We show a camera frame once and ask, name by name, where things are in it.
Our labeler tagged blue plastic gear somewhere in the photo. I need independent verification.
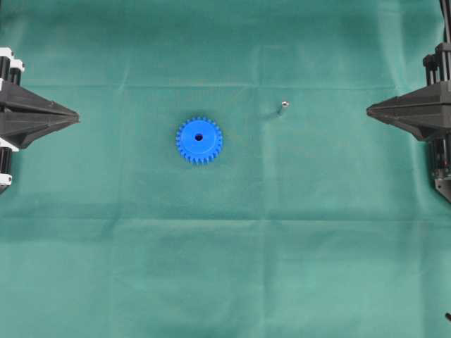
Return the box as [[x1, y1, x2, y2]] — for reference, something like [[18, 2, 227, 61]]
[[175, 116, 223, 165]]

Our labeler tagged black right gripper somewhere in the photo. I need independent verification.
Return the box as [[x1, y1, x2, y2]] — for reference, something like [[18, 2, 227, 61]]
[[366, 42, 451, 204]]

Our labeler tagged grey metal shaft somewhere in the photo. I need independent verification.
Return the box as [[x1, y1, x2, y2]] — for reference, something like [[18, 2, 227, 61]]
[[277, 101, 290, 117]]

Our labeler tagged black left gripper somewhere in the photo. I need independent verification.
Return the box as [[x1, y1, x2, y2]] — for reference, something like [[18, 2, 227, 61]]
[[0, 46, 81, 195]]

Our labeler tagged black cable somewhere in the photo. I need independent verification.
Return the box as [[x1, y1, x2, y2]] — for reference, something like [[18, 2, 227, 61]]
[[438, 0, 451, 46]]

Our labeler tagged green table cloth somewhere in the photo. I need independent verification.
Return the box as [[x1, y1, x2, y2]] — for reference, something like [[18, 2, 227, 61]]
[[1, 1, 450, 337]]

